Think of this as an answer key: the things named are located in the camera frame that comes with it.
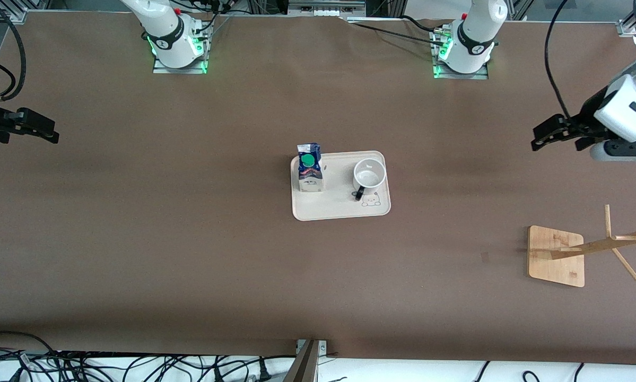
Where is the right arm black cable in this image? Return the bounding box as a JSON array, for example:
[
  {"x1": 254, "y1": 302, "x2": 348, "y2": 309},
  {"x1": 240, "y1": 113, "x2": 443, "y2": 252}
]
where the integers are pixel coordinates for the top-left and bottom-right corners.
[{"x1": 0, "y1": 4, "x2": 28, "y2": 102}]

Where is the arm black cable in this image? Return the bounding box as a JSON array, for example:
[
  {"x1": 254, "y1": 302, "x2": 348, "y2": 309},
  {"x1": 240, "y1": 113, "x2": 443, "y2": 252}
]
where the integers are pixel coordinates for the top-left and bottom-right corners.
[
  {"x1": 0, "y1": 4, "x2": 28, "y2": 102},
  {"x1": 544, "y1": 0, "x2": 573, "y2": 120}
]

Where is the aluminium frame corner profile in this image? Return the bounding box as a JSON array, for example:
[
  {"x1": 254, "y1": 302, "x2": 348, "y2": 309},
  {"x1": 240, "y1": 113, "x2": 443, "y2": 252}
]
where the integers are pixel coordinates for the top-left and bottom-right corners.
[{"x1": 616, "y1": 0, "x2": 636, "y2": 38}]

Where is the wooden mug stand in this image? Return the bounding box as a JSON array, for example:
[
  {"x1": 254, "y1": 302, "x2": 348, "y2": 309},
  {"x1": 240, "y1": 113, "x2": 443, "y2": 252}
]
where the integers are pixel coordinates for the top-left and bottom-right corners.
[{"x1": 527, "y1": 204, "x2": 636, "y2": 288}]

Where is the grey metal camera post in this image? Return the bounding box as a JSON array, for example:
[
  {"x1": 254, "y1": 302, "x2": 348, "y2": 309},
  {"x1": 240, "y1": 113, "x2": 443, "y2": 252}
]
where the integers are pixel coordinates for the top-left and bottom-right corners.
[{"x1": 283, "y1": 338, "x2": 329, "y2": 382}]

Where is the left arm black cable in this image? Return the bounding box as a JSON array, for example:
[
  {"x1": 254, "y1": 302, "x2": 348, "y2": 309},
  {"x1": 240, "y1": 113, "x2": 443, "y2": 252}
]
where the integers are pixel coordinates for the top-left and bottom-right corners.
[{"x1": 544, "y1": 0, "x2": 573, "y2": 120}]

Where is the blue white milk carton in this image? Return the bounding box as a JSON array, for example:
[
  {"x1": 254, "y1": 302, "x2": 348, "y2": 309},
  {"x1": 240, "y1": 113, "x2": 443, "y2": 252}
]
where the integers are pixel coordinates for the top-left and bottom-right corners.
[{"x1": 297, "y1": 142, "x2": 325, "y2": 193}]

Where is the cream rabbit print tray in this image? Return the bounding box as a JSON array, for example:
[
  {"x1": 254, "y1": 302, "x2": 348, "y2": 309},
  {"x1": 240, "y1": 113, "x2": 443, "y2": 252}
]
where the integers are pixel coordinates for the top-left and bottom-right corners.
[{"x1": 290, "y1": 151, "x2": 391, "y2": 221}]

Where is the aluminium frame bar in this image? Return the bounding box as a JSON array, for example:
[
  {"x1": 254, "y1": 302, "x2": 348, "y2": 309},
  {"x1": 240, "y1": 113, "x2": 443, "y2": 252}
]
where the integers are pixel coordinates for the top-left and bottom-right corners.
[{"x1": 0, "y1": 0, "x2": 50, "y2": 12}]

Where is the white smiley face mug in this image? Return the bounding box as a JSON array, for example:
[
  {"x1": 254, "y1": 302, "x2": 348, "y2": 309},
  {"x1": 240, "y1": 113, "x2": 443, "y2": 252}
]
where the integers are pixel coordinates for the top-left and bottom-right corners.
[{"x1": 353, "y1": 158, "x2": 387, "y2": 201}]

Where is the grey power strip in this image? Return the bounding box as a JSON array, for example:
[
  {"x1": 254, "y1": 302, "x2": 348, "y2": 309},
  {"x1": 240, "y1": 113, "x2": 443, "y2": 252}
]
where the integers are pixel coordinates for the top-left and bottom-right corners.
[{"x1": 287, "y1": 0, "x2": 367, "y2": 16}]

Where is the brown table cover sheet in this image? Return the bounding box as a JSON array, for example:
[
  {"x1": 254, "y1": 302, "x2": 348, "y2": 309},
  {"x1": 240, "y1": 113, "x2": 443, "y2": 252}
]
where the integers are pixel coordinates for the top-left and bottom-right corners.
[{"x1": 0, "y1": 12, "x2": 636, "y2": 367}]

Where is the short black base cable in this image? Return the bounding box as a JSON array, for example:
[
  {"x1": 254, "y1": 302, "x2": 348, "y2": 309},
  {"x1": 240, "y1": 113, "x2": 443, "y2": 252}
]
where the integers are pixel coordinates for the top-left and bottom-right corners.
[{"x1": 400, "y1": 15, "x2": 446, "y2": 33}]

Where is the long black base cable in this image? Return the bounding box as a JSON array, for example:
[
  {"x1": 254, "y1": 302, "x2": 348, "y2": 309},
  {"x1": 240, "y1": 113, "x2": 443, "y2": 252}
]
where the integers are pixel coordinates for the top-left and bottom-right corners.
[{"x1": 350, "y1": 22, "x2": 448, "y2": 46}]

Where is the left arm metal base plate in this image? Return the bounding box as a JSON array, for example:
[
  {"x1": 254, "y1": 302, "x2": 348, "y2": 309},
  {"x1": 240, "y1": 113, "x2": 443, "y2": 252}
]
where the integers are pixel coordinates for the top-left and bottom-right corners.
[{"x1": 432, "y1": 29, "x2": 491, "y2": 80}]

